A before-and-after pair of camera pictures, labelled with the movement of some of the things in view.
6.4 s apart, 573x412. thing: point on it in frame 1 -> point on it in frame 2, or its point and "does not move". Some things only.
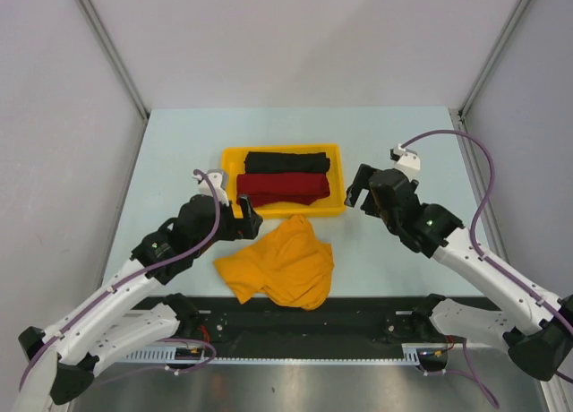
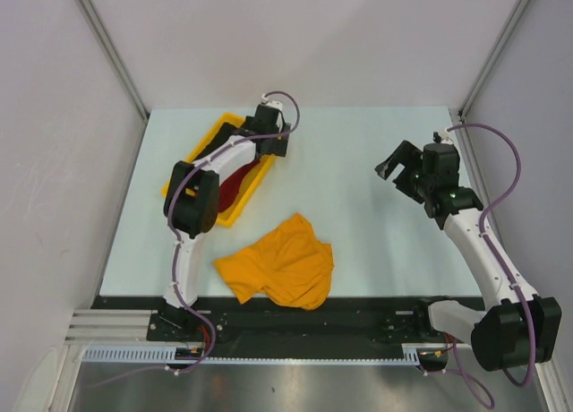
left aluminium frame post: [107, 45] does not move
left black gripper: [245, 227] -> [277, 146]
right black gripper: [361, 181] -> [409, 156]
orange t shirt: [290, 265] does not move
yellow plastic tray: [334, 204] -> [231, 216]
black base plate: [359, 321] does not move
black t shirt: [286, 162] -> [226, 130]
